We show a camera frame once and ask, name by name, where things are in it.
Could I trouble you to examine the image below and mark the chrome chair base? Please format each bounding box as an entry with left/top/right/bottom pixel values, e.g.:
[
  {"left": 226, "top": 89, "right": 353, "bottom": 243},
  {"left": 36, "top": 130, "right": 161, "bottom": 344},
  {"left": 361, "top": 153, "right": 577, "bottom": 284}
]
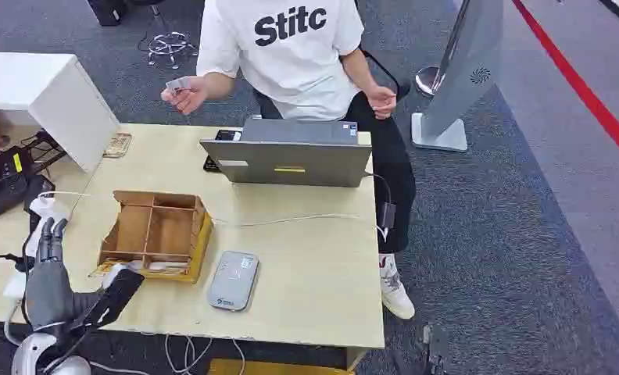
[{"left": 146, "top": 30, "right": 200, "bottom": 70}]

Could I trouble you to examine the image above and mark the black phone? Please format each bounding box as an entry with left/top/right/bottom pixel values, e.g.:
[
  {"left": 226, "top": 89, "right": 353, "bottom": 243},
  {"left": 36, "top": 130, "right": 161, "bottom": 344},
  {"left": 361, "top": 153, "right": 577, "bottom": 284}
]
[{"left": 202, "top": 129, "right": 244, "bottom": 173}]

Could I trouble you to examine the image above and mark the grey standing panel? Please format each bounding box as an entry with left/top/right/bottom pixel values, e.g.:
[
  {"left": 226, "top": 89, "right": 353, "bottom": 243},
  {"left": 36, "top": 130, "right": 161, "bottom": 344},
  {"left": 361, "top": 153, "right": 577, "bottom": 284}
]
[{"left": 410, "top": 0, "right": 505, "bottom": 153}]

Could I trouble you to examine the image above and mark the grey flat card reader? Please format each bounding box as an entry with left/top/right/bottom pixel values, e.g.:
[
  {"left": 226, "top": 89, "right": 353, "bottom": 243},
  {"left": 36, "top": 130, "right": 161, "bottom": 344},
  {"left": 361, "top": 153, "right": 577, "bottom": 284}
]
[{"left": 206, "top": 250, "right": 261, "bottom": 313}]

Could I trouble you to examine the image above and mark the person's right hand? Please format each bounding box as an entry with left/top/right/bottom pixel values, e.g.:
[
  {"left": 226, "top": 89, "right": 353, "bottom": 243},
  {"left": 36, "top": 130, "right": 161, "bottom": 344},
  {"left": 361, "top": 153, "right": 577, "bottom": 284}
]
[{"left": 160, "top": 75, "right": 210, "bottom": 116}]

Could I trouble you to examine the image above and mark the person's left hand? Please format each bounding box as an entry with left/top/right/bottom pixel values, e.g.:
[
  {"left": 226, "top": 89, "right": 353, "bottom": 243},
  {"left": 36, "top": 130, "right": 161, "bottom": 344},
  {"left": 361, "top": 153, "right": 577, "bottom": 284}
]
[{"left": 365, "top": 84, "right": 398, "bottom": 121}]

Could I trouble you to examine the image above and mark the grey cable adapter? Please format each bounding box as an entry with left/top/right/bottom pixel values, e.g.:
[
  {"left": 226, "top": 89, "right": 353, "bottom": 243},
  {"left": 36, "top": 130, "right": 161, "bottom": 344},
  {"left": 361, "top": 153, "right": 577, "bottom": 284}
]
[{"left": 378, "top": 201, "right": 397, "bottom": 232}]

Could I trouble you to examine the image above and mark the chrome stanchion base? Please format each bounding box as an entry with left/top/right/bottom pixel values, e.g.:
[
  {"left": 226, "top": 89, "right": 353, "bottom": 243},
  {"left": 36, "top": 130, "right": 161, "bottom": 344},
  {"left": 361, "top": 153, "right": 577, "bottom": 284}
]
[{"left": 415, "top": 66, "right": 446, "bottom": 98}]

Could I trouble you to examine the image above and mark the white hanging cable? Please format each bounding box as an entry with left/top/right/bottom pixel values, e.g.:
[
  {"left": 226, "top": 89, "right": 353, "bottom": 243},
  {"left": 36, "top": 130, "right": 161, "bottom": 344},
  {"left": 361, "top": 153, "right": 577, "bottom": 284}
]
[{"left": 163, "top": 334, "right": 246, "bottom": 375}]

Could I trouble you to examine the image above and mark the wooden compartment box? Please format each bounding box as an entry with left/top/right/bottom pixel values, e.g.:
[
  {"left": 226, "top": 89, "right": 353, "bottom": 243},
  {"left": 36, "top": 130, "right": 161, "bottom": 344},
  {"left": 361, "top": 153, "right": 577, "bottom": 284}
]
[{"left": 97, "top": 189, "right": 215, "bottom": 284}]

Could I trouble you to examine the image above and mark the person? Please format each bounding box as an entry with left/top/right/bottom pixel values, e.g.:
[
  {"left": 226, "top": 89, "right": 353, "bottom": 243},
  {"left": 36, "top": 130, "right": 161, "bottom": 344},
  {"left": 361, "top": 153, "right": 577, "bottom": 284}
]
[{"left": 160, "top": 0, "right": 417, "bottom": 321}]

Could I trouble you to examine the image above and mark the black bag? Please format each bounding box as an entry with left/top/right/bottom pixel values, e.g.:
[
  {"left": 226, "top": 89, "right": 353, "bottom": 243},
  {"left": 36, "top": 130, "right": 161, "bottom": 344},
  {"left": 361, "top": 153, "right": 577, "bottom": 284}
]
[{"left": 0, "top": 147, "right": 57, "bottom": 219}]

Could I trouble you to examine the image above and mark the yellow wooden board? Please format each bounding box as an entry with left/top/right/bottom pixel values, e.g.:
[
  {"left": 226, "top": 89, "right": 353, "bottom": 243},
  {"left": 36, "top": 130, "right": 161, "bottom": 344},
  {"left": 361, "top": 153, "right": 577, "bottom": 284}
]
[{"left": 207, "top": 358, "right": 353, "bottom": 375}]

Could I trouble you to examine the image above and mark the red floor tape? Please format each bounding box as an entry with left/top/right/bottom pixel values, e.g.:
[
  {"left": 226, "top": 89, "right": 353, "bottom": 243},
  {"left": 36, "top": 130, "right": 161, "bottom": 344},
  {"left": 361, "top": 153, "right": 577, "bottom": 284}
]
[{"left": 511, "top": 0, "right": 619, "bottom": 173}]

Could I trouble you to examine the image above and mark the small pale card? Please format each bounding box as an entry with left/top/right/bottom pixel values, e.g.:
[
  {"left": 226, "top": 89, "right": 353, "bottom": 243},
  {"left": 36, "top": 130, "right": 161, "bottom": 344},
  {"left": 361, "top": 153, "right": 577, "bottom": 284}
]
[{"left": 165, "top": 76, "right": 192, "bottom": 95}]

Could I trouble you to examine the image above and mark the grey laptop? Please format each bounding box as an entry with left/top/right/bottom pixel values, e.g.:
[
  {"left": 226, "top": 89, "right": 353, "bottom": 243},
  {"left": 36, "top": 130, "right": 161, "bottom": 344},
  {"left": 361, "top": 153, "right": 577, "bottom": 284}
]
[{"left": 199, "top": 117, "right": 373, "bottom": 189}]

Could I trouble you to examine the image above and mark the black box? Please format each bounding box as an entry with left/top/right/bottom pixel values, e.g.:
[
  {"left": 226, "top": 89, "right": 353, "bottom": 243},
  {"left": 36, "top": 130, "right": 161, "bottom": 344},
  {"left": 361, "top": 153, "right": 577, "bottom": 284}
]
[{"left": 86, "top": 0, "right": 130, "bottom": 27}]

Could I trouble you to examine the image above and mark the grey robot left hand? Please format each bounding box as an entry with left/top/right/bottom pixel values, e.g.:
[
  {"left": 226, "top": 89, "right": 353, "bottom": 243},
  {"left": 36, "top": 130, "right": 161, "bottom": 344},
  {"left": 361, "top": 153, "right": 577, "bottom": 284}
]
[{"left": 23, "top": 217, "right": 145, "bottom": 334}]

